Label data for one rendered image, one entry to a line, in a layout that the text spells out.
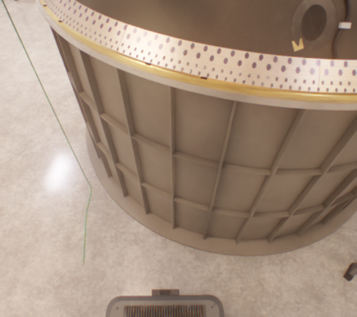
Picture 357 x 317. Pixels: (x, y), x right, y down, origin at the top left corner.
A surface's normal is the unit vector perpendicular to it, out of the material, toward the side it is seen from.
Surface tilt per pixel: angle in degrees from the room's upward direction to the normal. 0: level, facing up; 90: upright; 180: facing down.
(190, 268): 0
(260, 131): 90
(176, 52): 43
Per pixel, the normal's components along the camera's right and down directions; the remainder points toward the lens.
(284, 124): -0.09, 0.76
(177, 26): -0.36, 0.32
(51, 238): 0.00, -0.64
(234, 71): -0.17, 0.04
